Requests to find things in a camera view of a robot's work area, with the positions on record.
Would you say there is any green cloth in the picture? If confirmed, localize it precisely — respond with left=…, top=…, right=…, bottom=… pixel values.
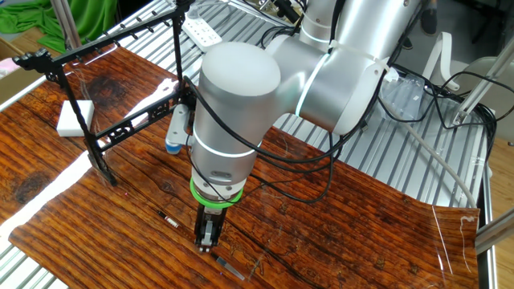
left=0, top=0, right=118, bottom=54

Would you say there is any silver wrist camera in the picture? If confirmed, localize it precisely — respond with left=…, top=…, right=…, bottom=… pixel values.
left=164, top=104, right=194, bottom=156

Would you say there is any aluminium frame post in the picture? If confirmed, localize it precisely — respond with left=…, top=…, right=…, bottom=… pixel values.
left=475, top=207, right=514, bottom=256
left=50, top=0, right=81, bottom=51
left=452, top=47, right=514, bottom=126

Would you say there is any thin black pen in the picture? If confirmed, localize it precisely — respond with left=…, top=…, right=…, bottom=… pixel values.
left=157, top=210, right=246, bottom=281

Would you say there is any wood grain table mat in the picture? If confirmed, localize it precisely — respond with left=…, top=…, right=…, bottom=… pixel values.
left=0, top=44, right=481, bottom=289

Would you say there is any clear plastic bag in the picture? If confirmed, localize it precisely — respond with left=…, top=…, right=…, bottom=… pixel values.
left=381, top=74, right=427, bottom=122

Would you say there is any green flange ring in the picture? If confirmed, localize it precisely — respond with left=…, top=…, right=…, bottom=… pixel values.
left=189, top=178, right=244, bottom=210

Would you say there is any black pen rack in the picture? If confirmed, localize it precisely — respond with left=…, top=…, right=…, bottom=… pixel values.
left=11, top=0, right=196, bottom=188

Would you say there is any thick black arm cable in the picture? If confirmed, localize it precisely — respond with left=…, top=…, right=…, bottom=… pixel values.
left=183, top=0, right=402, bottom=165

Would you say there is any grey hose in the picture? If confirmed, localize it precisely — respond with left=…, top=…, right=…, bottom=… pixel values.
left=377, top=100, right=479, bottom=209

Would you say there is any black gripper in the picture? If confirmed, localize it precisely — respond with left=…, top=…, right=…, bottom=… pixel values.
left=194, top=202, right=226, bottom=254

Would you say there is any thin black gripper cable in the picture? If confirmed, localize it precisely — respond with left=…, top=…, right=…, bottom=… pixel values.
left=184, top=128, right=337, bottom=204

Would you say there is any cardboard box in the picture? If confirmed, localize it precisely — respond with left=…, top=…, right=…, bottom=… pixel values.
left=0, top=36, right=43, bottom=106

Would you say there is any white foam block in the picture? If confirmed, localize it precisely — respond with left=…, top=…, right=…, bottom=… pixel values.
left=55, top=99, right=96, bottom=138

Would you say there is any black cable bundle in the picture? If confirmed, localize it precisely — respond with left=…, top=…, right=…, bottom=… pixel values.
left=425, top=70, right=501, bottom=161

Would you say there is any white power strip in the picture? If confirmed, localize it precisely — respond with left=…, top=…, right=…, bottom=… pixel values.
left=182, top=15, right=224, bottom=53

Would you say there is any white plastic chair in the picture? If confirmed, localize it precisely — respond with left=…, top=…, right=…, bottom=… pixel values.
left=422, top=31, right=514, bottom=121

